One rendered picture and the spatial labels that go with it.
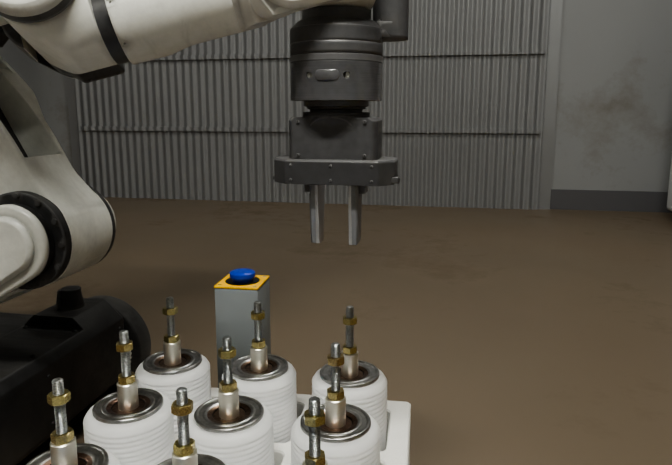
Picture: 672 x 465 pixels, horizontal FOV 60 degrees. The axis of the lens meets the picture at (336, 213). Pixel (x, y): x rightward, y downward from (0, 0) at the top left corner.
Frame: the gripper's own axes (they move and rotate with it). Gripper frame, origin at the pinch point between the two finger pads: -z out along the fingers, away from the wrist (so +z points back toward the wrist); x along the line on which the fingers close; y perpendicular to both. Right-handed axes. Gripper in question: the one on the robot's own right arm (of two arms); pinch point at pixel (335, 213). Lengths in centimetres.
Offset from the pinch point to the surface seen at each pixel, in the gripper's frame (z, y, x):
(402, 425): -29.8, 13.1, 6.2
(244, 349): -26.5, 24.6, -19.2
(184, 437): -18.2, -12.7, -11.0
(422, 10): 68, 301, -8
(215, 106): 12, 299, -137
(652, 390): -48, 68, 55
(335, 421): -22.0, -1.1, 0.2
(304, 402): -29.9, 16.5, -7.6
